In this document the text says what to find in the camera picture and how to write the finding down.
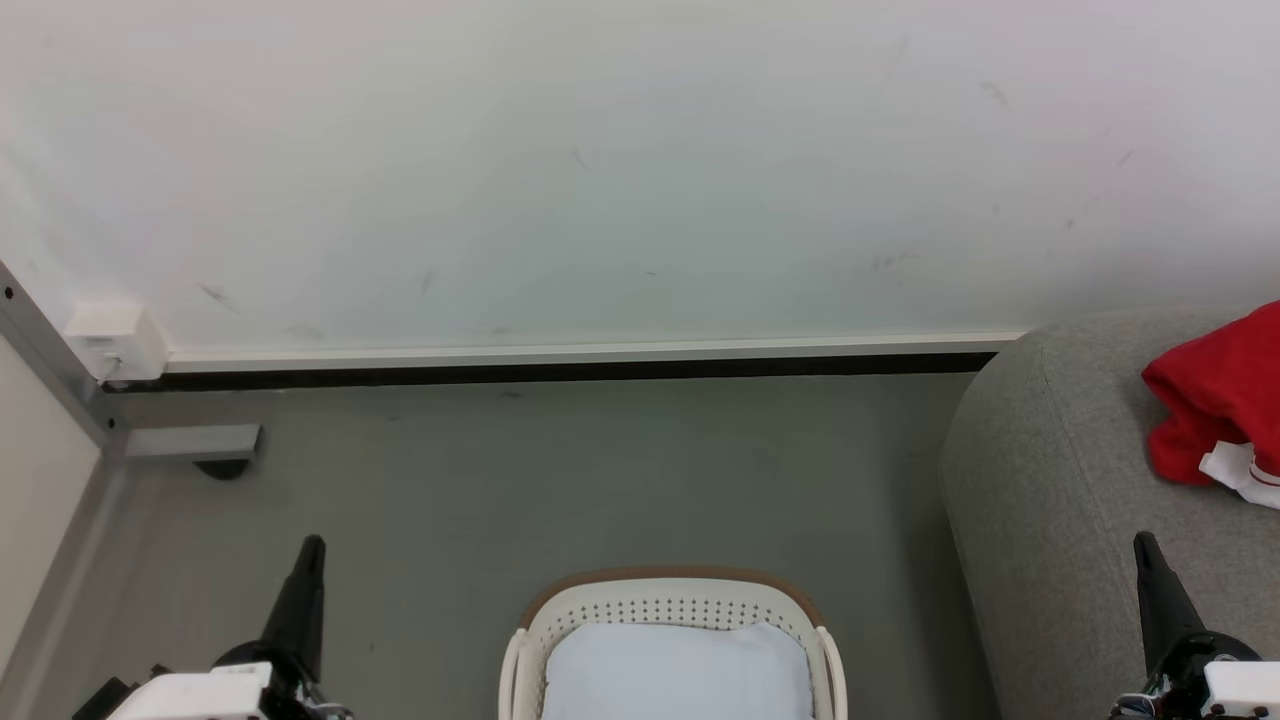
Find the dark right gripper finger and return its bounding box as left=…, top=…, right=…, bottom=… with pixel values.
left=1133, top=531, right=1208, bottom=673

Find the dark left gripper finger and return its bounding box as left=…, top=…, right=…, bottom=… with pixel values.
left=260, top=534, right=328, bottom=683

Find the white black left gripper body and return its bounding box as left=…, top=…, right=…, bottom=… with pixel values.
left=72, top=640, right=353, bottom=720

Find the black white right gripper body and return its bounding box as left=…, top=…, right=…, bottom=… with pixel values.
left=1108, top=630, right=1280, bottom=720

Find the red clothing with white trim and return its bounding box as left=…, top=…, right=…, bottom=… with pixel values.
left=1142, top=300, right=1280, bottom=511

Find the white brown-rimmed laundry basket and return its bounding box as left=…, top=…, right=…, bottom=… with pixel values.
left=498, top=566, right=849, bottom=720

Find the grey fabric sofa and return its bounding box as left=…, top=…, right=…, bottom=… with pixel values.
left=940, top=310, right=1280, bottom=720

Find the black skirting strip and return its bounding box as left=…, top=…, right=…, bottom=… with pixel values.
left=100, top=351, right=1001, bottom=394

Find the white cloth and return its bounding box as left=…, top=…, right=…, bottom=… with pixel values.
left=540, top=620, right=817, bottom=720

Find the grey metal frame foot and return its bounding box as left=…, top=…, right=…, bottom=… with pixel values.
left=122, top=423, right=264, bottom=462

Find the white wall junction box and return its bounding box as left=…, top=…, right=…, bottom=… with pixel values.
left=64, top=302, right=170, bottom=384

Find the grey metal frame post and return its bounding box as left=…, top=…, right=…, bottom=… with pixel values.
left=0, top=262, right=129, bottom=463

